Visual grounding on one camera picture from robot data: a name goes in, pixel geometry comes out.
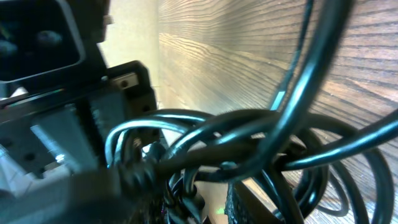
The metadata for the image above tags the thick black USB cable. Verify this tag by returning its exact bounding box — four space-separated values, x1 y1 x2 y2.
104 0 398 224

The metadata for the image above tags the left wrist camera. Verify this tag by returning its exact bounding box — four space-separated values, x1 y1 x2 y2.
1 0 110 91

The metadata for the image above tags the thin black USB cable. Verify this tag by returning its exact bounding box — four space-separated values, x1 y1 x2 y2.
161 0 351 224

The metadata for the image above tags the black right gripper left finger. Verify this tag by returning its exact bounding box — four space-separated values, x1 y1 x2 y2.
71 161 167 223

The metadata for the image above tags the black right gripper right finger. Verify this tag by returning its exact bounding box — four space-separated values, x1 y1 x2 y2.
224 182 282 224

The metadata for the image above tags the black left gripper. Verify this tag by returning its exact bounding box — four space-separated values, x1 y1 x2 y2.
1 61 156 193

